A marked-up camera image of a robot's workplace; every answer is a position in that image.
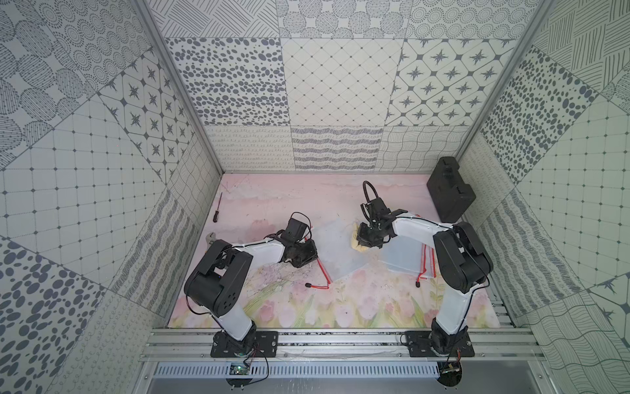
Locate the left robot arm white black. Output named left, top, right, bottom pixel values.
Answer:
left=184, top=236, right=318, bottom=353

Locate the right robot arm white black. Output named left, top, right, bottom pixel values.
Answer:
left=357, top=197, right=493, bottom=356

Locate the black plastic case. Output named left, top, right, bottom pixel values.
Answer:
left=427, top=157, right=476, bottom=223

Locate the black red screwdriver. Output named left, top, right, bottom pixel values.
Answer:
left=213, top=192, right=223, bottom=223

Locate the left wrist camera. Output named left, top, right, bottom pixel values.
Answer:
left=282, top=218, right=311, bottom=243

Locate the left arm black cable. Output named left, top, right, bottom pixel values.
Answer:
left=289, top=211, right=313, bottom=242

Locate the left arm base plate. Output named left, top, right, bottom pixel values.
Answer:
left=211, top=323, right=279, bottom=358

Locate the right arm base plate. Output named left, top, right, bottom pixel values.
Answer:
left=401, top=319, right=475, bottom=358

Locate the aluminium mounting rail frame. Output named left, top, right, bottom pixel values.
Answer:
left=136, top=326, right=551, bottom=390

